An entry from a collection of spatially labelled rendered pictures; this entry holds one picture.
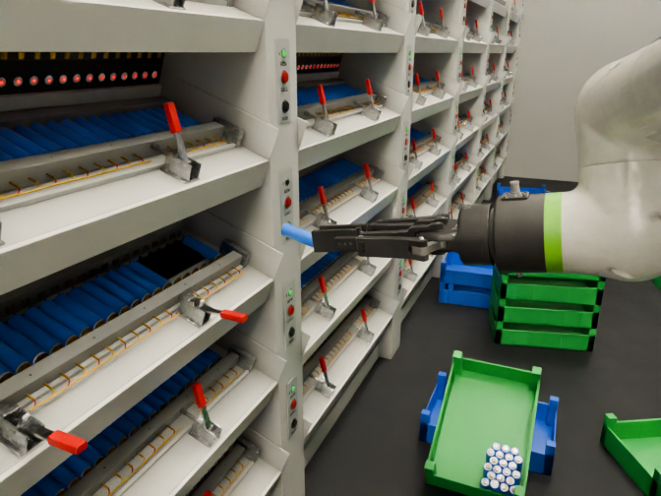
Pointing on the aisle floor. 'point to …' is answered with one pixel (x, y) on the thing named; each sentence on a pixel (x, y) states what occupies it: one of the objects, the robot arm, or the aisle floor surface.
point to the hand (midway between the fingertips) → (340, 237)
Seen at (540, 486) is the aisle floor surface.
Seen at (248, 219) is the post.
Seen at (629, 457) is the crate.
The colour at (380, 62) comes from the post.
